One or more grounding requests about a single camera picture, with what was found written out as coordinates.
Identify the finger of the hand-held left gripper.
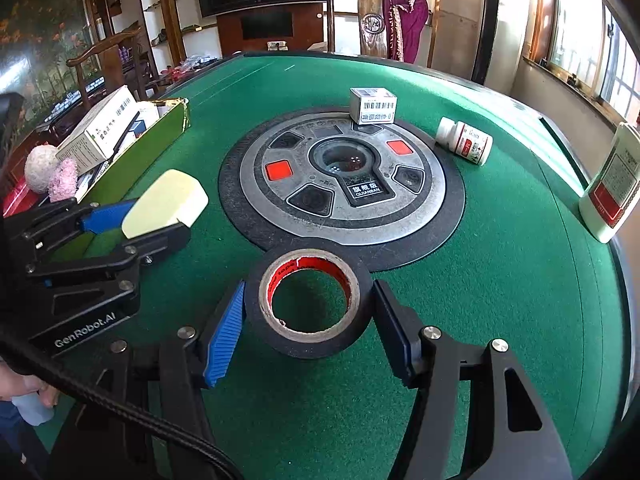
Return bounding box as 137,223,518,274
10,198,139,247
25,222,192,289

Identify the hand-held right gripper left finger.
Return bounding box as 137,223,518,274
47,280,247,480

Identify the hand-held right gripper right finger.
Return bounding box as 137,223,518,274
372,280,573,480

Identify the cream soap bar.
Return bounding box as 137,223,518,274
121,169,209,240

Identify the pink plush toy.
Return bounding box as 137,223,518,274
48,158,80,204

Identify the black tape roll red core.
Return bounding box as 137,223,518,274
246,248,374,359

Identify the white fluffy ball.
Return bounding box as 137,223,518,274
25,144,60,195

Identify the white box green print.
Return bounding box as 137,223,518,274
55,85,142,173

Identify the person's left hand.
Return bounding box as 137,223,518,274
0,359,62,409

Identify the red packet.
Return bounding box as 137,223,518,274
2,180,51,218

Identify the round table control panel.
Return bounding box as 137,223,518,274
218,106,466,272

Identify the dark wooden chair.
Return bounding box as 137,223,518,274
66,27,162,106

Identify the white pill bottle red label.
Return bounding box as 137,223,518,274
435,116,494,166

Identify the small white barcode box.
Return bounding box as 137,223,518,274
350,87,398,126

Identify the wooden chair round emblem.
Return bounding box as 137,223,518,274
316,0,441,69

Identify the purple fringed cloth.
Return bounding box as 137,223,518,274
382,0,430,64

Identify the black tall column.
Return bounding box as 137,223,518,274
470,0,502,86

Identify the window with metal grille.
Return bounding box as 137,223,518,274
525,0,640,126

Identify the black braided cable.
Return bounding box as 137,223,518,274
0,322,246,480

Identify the floral wall mural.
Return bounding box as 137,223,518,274
0,0,101,131

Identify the wooden wall shelf unit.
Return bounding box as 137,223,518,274
135,0,221,61

